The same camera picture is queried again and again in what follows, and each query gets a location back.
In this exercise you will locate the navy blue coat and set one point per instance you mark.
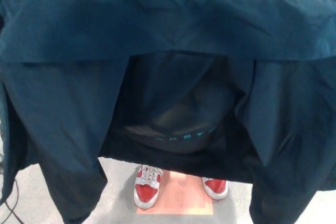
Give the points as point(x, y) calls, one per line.
point(78, 24)

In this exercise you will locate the person's right red white sneaker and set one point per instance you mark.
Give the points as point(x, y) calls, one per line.
point(147, 192)

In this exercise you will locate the person's red white sneaker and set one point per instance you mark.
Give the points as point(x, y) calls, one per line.
point(215, 187)
point(147, 192)

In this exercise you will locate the person's left red white sneaker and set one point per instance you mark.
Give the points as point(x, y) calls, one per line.
point(215, 187)

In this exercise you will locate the orange floor marker sheet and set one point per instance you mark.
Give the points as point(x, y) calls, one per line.
point(181, 195)

